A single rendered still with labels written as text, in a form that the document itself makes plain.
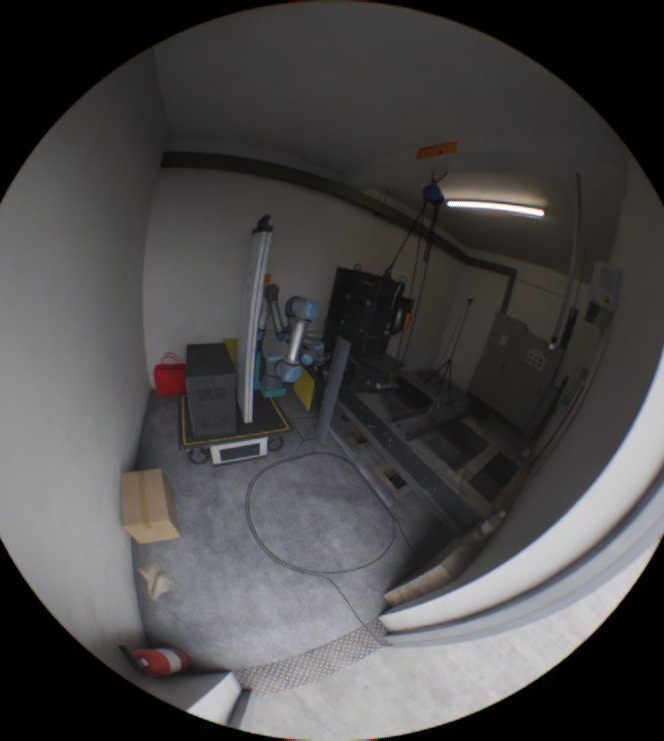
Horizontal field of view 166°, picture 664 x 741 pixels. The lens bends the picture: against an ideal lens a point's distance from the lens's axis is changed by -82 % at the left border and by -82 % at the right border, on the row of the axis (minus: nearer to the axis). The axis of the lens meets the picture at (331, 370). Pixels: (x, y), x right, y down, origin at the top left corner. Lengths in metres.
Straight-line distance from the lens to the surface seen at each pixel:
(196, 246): 2.59
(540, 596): 0.80
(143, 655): 1.27
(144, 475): 1.76
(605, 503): 0.67
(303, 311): 1.37
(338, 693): 1.66
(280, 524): 1.73
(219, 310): 2.65
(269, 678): 1.59
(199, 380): 1.52
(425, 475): 1.62
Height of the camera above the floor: 1.56
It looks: 24 degrees down
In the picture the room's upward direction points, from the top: 13 degrees clockwise
